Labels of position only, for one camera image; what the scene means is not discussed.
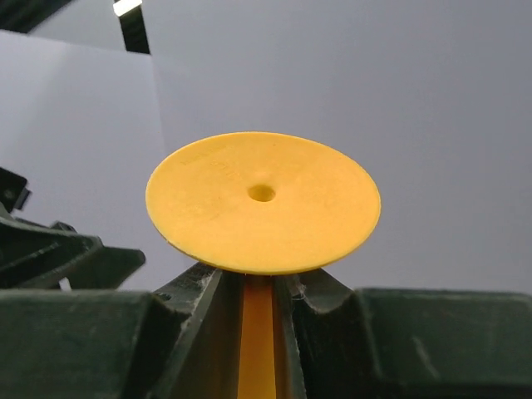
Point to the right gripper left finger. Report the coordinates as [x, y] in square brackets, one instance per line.
[181, 341]

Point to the orange wine glass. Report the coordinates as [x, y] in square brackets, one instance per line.
[264, 205]

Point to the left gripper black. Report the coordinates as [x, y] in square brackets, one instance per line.
[36, 256]

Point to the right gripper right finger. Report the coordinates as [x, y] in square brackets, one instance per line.
[331, 341]

